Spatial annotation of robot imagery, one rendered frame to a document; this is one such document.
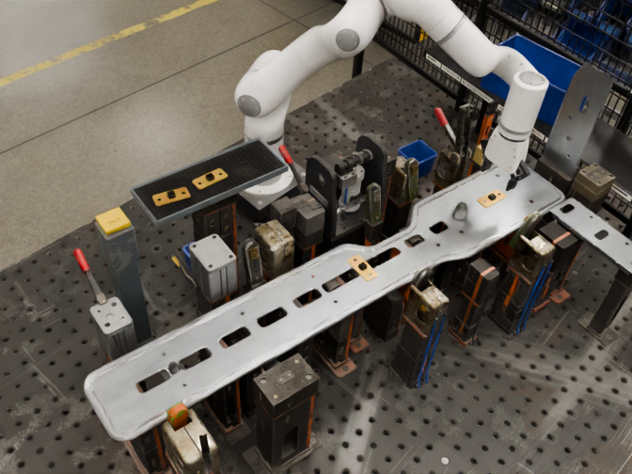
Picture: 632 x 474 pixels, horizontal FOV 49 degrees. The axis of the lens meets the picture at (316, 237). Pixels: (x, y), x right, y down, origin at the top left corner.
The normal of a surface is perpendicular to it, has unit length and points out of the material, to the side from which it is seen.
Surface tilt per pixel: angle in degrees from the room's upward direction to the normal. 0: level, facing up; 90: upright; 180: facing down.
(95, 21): 0
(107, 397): 0
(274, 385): 0
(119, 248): 90
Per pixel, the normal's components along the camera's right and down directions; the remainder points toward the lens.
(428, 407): 0.06, -0.69
